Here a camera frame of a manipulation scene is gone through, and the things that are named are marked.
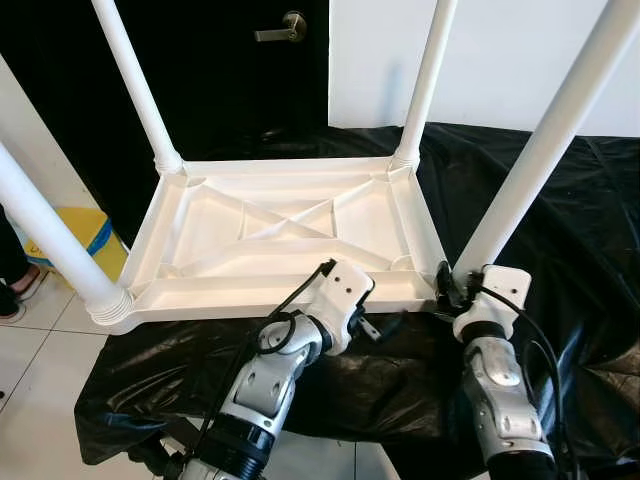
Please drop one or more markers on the white plastic table top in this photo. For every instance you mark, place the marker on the white plastic table top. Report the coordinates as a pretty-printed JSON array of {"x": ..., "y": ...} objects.
[{"x": 200, "y": 230}]

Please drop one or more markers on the black plastic table sheet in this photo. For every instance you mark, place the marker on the black plastic table sheet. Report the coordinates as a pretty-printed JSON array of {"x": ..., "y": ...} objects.
[{"x": 580, "y": 260}]

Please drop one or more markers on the black door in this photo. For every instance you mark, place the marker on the black door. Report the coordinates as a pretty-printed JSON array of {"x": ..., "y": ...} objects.
[{"x": 200, "y": 90}]

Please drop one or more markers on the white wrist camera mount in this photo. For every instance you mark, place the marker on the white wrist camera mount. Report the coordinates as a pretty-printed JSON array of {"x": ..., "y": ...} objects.
[
  {"x": 340, "y": 295},
  {"x": 500, "y": 290}
]

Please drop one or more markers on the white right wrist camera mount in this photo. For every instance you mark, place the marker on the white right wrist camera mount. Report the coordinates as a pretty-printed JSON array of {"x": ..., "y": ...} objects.
[{"x": 500, "y": 290}]

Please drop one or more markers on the yellow bin with blue band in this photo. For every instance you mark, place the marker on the yellow bin with blue band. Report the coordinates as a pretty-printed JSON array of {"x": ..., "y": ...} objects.
[{"x": 95, "y": 230}]

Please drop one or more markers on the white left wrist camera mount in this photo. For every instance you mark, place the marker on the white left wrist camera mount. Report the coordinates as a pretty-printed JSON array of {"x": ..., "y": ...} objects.
[{"x": 340, "y": 295}]

